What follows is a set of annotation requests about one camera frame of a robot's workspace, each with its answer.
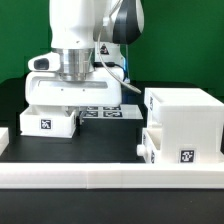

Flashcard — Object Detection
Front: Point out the white drawer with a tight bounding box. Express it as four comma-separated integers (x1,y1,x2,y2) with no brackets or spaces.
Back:
136,127,162,164
20,105,77,138

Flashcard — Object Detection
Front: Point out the grey cable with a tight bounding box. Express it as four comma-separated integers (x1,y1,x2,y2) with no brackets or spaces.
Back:
95,0,142,95

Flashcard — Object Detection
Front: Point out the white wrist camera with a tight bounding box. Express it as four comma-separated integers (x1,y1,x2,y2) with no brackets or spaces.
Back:
28,52,60,72

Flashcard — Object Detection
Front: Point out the white marker base plate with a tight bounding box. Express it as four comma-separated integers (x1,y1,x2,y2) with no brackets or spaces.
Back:
83,104,143,120

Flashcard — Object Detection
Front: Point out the white left fence rail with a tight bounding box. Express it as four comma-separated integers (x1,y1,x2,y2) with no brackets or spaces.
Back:
0,127,9,155

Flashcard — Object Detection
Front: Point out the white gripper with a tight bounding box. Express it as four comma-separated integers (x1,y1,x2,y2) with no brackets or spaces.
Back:
25,70,122,125

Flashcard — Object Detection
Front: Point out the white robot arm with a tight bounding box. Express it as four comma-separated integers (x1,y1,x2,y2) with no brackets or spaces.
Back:
25,0,144,114

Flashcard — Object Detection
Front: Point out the white fence rail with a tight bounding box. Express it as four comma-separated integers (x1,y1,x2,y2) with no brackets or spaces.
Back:
0,163,224,189
0,127,9,155

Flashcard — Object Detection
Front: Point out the white front fence rail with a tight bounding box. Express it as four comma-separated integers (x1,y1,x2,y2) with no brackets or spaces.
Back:
0,163,224,189

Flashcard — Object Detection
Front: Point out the white front drawer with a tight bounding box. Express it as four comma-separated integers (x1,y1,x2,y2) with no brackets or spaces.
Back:
136,127,162,164

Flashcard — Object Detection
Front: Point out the white drawer cabinet box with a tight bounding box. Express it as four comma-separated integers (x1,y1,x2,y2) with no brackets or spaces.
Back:
144,88,224,164

